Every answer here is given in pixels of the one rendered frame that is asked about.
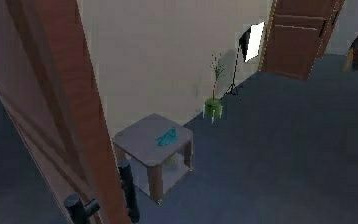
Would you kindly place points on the teal cloth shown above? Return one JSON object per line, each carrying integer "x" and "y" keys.
{"x": 167, "y": 137}

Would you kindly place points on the green potted house plant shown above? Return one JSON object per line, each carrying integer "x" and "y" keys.
{"x": 213, "y": 106}

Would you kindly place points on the grey side table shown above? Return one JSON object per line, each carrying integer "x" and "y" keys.
{"x": 147, "y": 143}

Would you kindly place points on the small green object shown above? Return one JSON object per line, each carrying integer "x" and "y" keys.
{"x": 171, "y": 160}

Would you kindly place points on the black floor lamp white shade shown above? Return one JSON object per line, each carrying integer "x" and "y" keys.
{"x": 252, "y": 41}

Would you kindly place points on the brown wooden room door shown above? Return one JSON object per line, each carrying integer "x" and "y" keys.
{"x": 67, "y": 100}

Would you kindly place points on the brown panelled room door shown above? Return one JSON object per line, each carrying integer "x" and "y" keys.
{"x": 297, "y": 36}

